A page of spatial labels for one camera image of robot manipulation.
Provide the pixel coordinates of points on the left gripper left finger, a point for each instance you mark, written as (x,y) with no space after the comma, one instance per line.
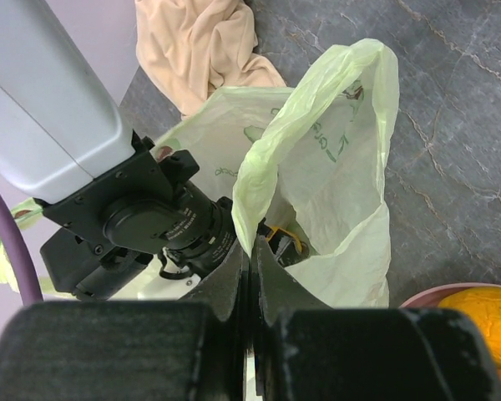
(189,349)

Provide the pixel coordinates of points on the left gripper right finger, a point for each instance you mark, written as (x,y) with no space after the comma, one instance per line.
(305,350)

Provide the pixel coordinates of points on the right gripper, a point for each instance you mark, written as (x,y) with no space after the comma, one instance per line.
(199,234)

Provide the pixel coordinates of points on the green avocado print plastic bag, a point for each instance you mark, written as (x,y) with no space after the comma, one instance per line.
(308,159)

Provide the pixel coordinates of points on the small yellow fake fruit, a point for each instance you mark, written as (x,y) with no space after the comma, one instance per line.
(284,242)

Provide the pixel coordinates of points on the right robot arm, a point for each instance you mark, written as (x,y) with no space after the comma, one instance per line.
(101,205)

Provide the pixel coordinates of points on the pink plate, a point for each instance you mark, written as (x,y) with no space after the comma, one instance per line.
(433,296)

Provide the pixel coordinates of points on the beige crumpled cloth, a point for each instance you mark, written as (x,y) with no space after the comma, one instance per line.
(189,49)

